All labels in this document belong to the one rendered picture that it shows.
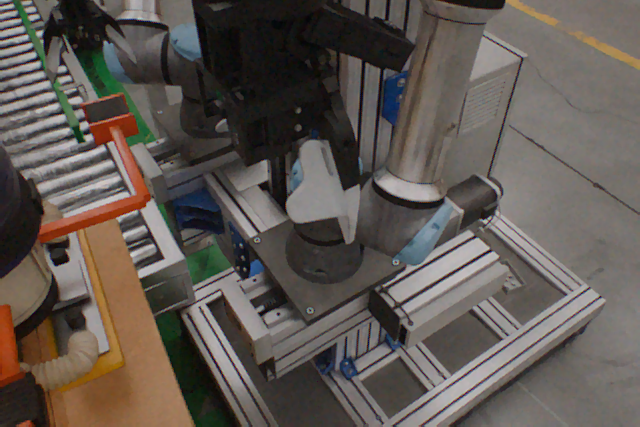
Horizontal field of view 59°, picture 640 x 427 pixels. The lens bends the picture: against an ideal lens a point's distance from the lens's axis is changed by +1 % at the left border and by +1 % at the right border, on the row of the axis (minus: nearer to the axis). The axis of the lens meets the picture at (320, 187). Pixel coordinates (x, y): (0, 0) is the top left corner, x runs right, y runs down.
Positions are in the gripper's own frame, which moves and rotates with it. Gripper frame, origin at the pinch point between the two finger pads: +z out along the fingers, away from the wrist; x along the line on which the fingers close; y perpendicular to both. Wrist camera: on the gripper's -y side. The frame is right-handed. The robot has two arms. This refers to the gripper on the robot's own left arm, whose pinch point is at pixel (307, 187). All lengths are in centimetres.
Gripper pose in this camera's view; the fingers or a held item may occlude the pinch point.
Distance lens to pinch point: 50.2
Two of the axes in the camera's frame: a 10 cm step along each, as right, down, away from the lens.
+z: 0.0, 7.1, 7.0
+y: -8.3, 3.9, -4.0
